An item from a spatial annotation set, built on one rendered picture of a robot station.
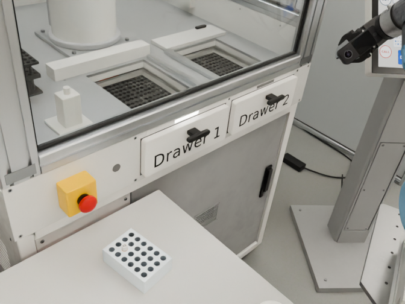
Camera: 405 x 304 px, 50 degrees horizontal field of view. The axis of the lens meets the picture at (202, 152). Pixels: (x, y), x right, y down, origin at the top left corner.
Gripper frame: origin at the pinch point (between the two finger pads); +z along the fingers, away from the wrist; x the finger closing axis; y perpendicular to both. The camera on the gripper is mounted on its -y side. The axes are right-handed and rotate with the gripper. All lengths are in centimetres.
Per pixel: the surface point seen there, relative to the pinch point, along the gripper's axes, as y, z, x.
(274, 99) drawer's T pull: -21.2, 7.0, 1.5
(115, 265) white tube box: -85, -9, -5
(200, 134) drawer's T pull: -50, -1, 6
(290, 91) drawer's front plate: -9.8, 14.9, -0.2
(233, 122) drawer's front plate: -35.5, 8.9, 3.2
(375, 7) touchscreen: 25.2, 1.6, 5.0
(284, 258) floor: -22, 79, -63
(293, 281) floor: -28, 70, -70
